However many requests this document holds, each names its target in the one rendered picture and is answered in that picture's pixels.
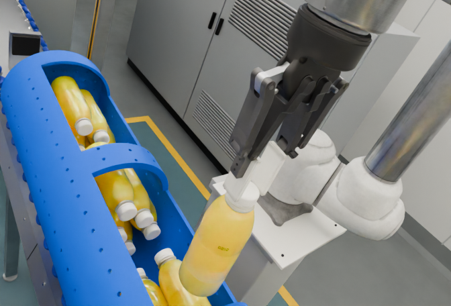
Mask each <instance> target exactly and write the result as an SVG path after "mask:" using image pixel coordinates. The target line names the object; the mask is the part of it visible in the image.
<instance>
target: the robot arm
mask: <svg viewBox="0 0 451 306"><path fill-rule="evenodd" d="M305 1H306V2H307V3H304V4H302V5H300V6H299V8H298V11H297V13H296V15H295V17H294V19H293V21H292V23H291V26H290V28H289V30H288V32H287V42H288V49H287V51H286V53H285V54H284V56H283V57H282V58H281V59H280V60H279V61H278V62H277V65H276V68H273V69H270V70H268V71H265V72H264V71H263V70H262V69H261V68H255V69H254V70H253V71H252V72H251V75H250V89H249V91H248V94H247V95H246V98H245V101H244V104H243V106H242V108H241V111H240V114H239V116H238V118H237V121H236V124H235V126H234V128H233V131H232V134H231V136H230V138H229V141H228V143H229V145H230V146H231V147H232V148H233V149H234V151H235V152H236V153H237V155H236V157H235V159H234V161H233V163H232V165H231V167H230V172H229V174H228V176H227V178H226V180H225V181H224V183H223V187H224V189H225V190H226V191H227V192H228V194H229V196H230V197H231V198H232V200H233V201H234V203H236V202H239V200H240V198H241V197H242V195H243V193H244V191H245V190H246V187H247V186H248V184H249V182H250V181H251V182H252V183H254V184H255V185H256V186H257V187H258V190H259V192H260V195H259V198H258V200H257V203H258V204H259V206H261V207H262V208H263V209H264V211H265V212H266V213H267V214H268V216H269V217H270V218H271V219H272V222H273V223H274V224H275V225H276V226H278V227H281V226H282V225H283V224H284V222H286V221H288V220H291V219H293V218H295V217H298V216H300V215H302V214H304V213H311V212H312V211H313V206H314V207H316V208H317V209H318V210H320V211H321V212H322V213H323V214H324V215H326V216H327V217H328V218H330V219H331V220H332V221H334V222H336V223H337V224H338V225H340V226H342V227H343V228H345V229H347V230H348V231H350V232H352V233H354V234H356V235H358V236H361V237H363V238H368V239H370V240H386V239H388V238H390V237H391V236H392V235H393V234H394V233H395V232H396V231H397V230H398V229H399V227H400V226H401V224H402V223H403V220H404V217H405V207H404V204H403V202H402V200H401V199H400V196H401V194H402V192H403V187H402V182H401V177H402V176H403V174H404V173H405V172H406V171H407V169H408V168H409V167H410V166H411V165H412V164H413V162H414V161H415V160H416V159H417V157H418V156H419V155H420V154H421V153H422V152H423V151H424V149H425V148H426V147H427V146H428V144H429V143H430V142H431V141H432V140H433V139H434V137H435V136H436V135H437V134H438V132H439V131H440V130H441V129H442V128H443V127H444V125H445V124H446V123H447V122H448V120H449V119H450V118H451V38H450V40H449V41H448V43H447V44H446V45H445V47H444V48H443V50H442V51H441V52H440V54H439V55H438V57H437V58H436V59H435V61H434V62H433V64H432V65H431V66H430V68H429V69H428V71H427V72H426V73H425V74H424V76H423V78H422V79H421V80H420V82H419V83H418V84H417V86H416V88H414V90H413V92H412V93H411V94H410V96H409V97H408V98H407V100H406V102H404V104H403V105H402V107H401V108H400V110H399V111H398V112H397V114H396V115H395V117H394V118H393V119H392V121H391V122H390V124H389V125H388V126H387V128H386V129H385V131H384V132H383V133H382V135H381V136H380V138H379V139H378V140H377V142H376V143H375V145H374V146H373V147H372V149H371V150H370V152H369V153H368V154H367V155H366V156H361V157H358V158H355V159H353V160H352V161H351V162H350V163H348V164H347V165H345V164H343V163H342V162H340V160H339V159H338V158H337V156H336V148H335V146H334V143H333V142H332V140H331V139H330V138H329V136H328V135H327V134H326V133H325V132H323V131H321V130H319V129H318V127H319V126H320V124H321V123H322V121H323V120H324V118H325V117H326V115H327V114H328V112H329V111H330V109H331V108H332V106H333V105H334V103H335V102H336V100H337V99H338V98H339V97H340V96H341V95H342V94H343V93H344V91H345V90H346V89H347V88H348V87H349V85H350V83H349V82H348V81H346V80H345V79H343V78H342V77H341V76H340V74H341V72H348V71H351V70H353V69H355V67H356V66H357V64H358V63H359V61H360V59H361V58H362V56H363V55H364V53H365V52H366V49H367V48H368V47H369V45H370V43H371V42H372V39H371V38H372V36H371V34H370V33H372V34H384V33H385V32H387V31H388V29H389V28H390V27H391V24H392V23H393V22H394V20H395V18H396V17H397V15H398V14H399V12H400V10H401V9H402V7H403V6H404V4H405V2H406V1H407V0H305ZM442 1H444V2H445V3H447V4H449V5H451V0H442ZM328 92H329V93H328ZM287 101H288V102H287ZM281 124H282V125H281ZM280 125H281V128H280V130H279V133H278V135H277V138H276V140H275V141H276V143H277V144H276V143H275V142H274V141H269V140H270V139H271V138H272V136H273V135H274V133H275V132H276V131H277V129H278V128H279V126H280ZM267 144H268V145H267ZM266 145H267V147H266V149H265V151H264V152H263V154H262V156H261V158H259V155H260V153H261V152H262V151H263V149H264V147H265V146H266Z"/></svg>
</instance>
